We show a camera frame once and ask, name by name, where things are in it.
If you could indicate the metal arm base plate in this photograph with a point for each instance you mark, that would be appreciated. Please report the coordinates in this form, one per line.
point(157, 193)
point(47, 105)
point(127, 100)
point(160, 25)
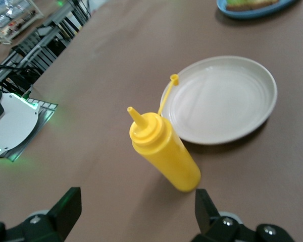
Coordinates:
point(44, 111)

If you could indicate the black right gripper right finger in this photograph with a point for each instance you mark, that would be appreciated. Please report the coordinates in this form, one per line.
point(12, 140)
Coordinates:
point(207, 214)

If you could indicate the green lettuce leaf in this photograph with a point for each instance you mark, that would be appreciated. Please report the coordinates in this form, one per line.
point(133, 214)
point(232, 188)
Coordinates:
point(238, 1)

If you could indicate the blue round plate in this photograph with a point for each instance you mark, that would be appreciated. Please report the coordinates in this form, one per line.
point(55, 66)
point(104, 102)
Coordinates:
point(242, 14)

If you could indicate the black metal frame rack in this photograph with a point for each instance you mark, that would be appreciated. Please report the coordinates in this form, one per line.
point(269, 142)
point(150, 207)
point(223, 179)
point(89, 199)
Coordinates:
point(40, 48)

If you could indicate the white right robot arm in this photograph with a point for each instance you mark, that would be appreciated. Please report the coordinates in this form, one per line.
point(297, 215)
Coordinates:
point(12, 121)

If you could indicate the beige round plate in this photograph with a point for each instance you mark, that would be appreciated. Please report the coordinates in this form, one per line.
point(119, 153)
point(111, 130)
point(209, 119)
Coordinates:
point(222, 100)

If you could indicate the yellow mustard squeeze bottle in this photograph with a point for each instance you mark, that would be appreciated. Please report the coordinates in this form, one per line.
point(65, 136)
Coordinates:
point(166, 156)

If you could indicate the light bread slice brown crust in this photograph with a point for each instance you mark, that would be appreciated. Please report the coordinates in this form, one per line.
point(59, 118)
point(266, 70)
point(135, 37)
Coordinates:
point(250, 6)

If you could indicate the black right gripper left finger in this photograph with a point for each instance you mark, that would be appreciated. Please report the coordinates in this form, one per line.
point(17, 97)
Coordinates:
point(65, 209)

